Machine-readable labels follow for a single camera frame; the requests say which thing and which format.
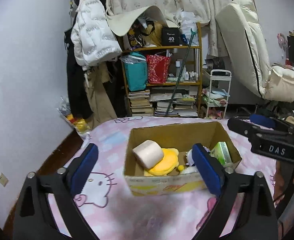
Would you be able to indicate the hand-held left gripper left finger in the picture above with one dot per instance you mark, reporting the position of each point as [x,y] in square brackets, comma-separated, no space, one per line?
[84,170]

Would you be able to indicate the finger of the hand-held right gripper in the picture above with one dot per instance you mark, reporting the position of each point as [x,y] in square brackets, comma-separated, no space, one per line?
[262,120]
[242,128]

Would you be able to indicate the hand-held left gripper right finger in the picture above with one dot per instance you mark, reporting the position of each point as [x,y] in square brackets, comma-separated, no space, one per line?
[207,170]

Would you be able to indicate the green tissue packet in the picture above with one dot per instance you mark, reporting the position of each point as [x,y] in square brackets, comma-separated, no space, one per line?
[220,153]

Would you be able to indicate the purple-haired small doll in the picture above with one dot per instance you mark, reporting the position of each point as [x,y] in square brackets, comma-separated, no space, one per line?
[190,156]

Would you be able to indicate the yellow plush toy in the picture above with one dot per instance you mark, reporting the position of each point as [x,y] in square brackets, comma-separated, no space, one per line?
[165,163]

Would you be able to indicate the cardboard box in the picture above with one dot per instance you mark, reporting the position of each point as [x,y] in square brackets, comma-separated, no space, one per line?
[177,135]

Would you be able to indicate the white tissue roll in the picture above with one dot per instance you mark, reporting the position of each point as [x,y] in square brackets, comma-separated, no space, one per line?
[148,153]

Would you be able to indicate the person's right forearm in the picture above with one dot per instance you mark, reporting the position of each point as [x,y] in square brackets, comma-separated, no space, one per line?
[281,177]

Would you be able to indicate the pink cartoon cat bedsheet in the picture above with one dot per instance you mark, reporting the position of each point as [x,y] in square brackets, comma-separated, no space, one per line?
[107,135]

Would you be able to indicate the plastic bag of toys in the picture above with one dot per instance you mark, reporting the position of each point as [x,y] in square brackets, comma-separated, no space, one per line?
[79,125]

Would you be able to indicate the white rolling cart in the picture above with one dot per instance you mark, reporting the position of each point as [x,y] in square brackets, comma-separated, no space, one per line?
[219,85]

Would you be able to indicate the pile of papers and booklets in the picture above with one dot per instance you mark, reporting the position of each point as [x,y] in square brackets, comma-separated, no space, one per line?
[182,105]

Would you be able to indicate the beige trousers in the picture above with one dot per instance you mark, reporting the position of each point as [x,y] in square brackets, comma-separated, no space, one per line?
[99,105]

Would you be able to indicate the cluster of small bottles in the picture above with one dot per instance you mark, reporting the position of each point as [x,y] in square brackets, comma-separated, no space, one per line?
[188,75]

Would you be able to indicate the black coat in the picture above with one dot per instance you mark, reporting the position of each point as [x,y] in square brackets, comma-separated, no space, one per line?
[77,90]

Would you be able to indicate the cream folded mattress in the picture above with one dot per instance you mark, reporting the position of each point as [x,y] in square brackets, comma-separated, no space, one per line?
[239,42]

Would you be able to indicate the pink small fan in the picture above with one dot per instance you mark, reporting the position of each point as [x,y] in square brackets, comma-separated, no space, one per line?
[283,41]

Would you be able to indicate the green pole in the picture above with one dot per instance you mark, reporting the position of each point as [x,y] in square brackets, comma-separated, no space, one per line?
[182,70]

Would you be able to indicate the stack of books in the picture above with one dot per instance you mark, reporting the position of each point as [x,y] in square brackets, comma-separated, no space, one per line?
[140,103]

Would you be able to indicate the red patterned bag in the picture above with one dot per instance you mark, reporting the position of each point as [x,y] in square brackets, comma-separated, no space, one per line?
[158,68]

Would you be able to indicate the teal bag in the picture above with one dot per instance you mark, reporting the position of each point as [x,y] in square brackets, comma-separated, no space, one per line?
[135,72]

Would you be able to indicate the wooden shelf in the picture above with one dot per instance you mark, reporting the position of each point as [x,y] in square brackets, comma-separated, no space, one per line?
[162,47]

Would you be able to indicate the black box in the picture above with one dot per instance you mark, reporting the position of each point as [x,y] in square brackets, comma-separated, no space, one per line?
[170,37]

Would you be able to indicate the white plastic bag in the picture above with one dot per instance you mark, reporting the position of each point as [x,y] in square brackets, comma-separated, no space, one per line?
[189,25]

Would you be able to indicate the yellow bag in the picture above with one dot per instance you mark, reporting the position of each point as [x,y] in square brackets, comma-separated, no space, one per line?
[153,36]

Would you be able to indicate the white puffer jacket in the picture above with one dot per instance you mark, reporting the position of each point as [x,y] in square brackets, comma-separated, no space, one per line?
[92,30]

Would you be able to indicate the dark printed bag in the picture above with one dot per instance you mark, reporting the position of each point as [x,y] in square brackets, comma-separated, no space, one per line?
[137,35]

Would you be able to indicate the beige curved mat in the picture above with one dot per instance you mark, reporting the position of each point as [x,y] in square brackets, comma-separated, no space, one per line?
[123,23]

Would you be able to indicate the wall socket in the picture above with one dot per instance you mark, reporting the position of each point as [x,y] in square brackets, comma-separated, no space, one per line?
[2,179]

